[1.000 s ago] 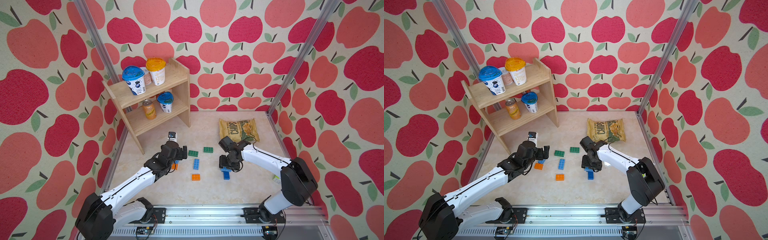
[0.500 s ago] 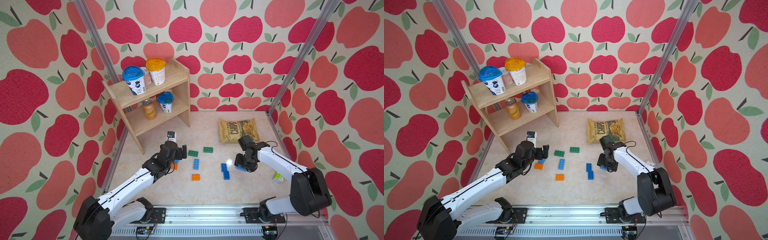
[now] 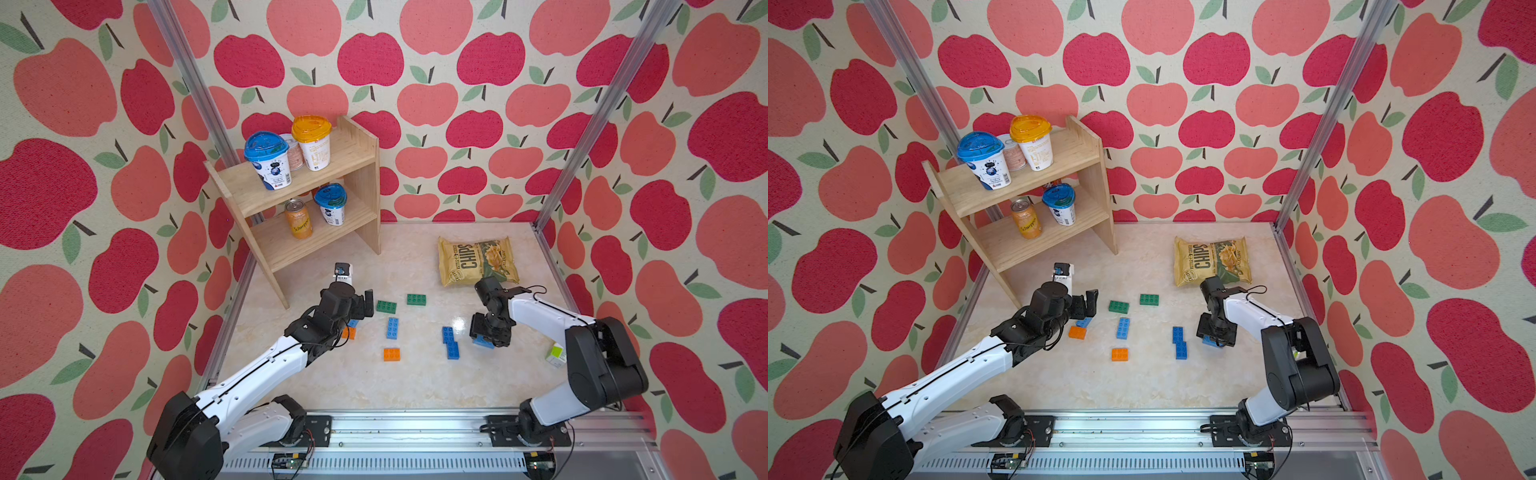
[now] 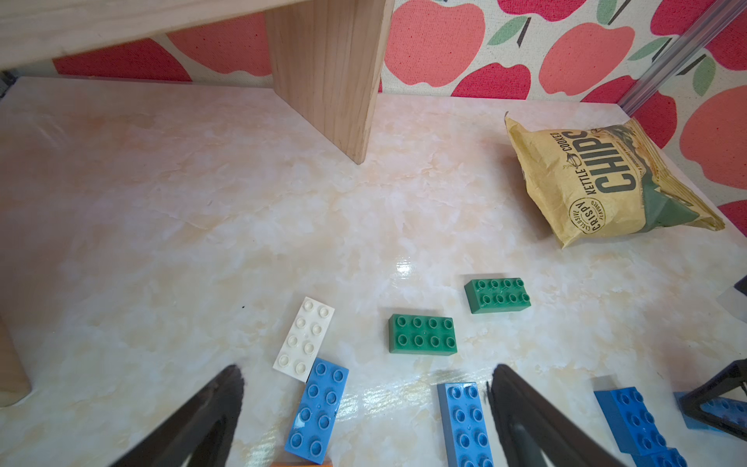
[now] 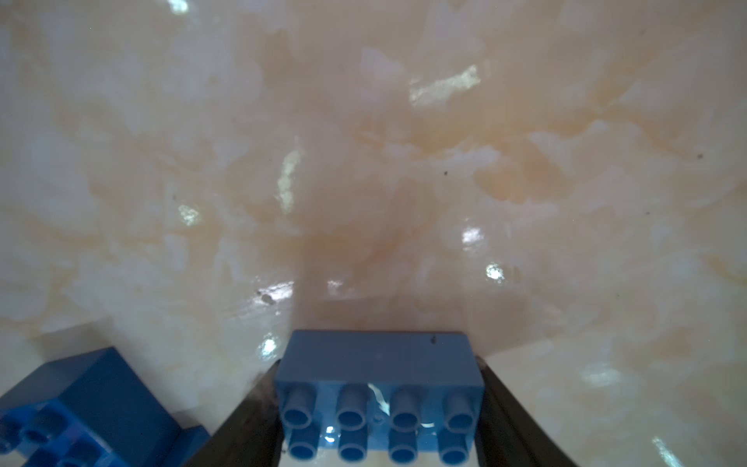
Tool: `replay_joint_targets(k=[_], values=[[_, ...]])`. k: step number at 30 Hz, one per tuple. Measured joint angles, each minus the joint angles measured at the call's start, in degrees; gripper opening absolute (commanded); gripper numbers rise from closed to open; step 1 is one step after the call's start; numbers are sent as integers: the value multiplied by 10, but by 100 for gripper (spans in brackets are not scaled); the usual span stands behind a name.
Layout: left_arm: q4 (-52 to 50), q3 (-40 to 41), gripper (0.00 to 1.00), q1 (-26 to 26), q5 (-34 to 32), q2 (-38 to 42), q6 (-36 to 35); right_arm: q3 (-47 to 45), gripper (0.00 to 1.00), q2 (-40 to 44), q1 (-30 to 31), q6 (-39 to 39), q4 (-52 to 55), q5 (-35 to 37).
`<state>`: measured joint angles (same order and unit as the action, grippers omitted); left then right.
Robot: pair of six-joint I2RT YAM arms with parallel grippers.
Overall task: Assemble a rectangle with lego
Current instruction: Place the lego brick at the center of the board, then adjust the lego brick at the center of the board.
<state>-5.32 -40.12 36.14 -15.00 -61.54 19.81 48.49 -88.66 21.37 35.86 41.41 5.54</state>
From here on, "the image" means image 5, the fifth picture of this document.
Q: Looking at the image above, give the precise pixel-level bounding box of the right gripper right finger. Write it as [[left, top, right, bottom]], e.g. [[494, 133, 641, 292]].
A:
[[475, 357, 577, 467]]

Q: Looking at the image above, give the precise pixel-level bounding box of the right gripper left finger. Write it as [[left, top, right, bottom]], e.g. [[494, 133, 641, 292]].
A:
[[186, 360, 284, 467]]

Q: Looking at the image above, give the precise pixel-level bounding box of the light blue lego brick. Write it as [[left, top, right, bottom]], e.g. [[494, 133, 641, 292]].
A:
[[274, 330, 486, 466]]

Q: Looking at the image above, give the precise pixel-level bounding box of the dark blue square lego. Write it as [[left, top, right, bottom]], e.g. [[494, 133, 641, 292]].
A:
[[1, 348, 181, 466]]

